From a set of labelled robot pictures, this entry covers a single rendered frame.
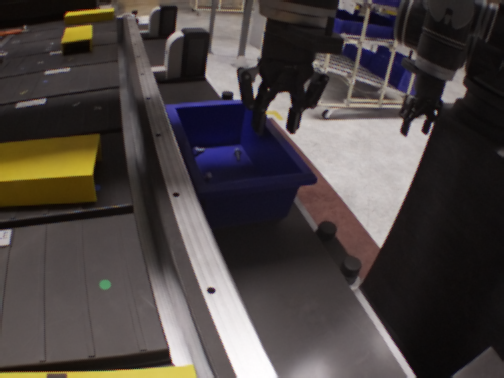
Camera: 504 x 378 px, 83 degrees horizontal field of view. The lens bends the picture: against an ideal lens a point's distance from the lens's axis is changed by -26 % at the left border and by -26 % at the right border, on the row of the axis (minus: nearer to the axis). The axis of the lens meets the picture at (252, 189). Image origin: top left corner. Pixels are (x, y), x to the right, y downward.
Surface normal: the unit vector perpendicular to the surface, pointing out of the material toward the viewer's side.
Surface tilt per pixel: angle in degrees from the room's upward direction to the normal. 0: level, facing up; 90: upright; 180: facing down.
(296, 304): 0
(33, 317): 0
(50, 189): 90
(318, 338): 0
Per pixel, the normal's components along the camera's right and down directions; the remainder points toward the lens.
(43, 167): 0.13, -0.79
